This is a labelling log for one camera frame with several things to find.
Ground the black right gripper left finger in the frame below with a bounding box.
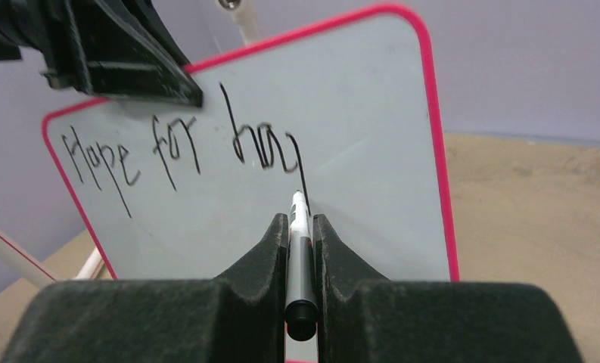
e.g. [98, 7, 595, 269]
[1, 213, 288, 362]

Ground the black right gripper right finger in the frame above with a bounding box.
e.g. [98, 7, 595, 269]
[313, 215, 583, 362]

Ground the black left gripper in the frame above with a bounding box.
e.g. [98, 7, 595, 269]
[0, 0, 204, 107]

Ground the black whiteboard marker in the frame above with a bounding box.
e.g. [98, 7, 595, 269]
[284, 191, 319, 342]

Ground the pink framed whiteboard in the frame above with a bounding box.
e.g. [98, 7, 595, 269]
[41, 2, 461, 363]

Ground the white pvc pipe stand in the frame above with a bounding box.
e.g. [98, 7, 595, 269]
[215, 0, 262, 45]

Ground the white diagonal pole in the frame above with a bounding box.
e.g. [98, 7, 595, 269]
[0, 231, 60, 289]

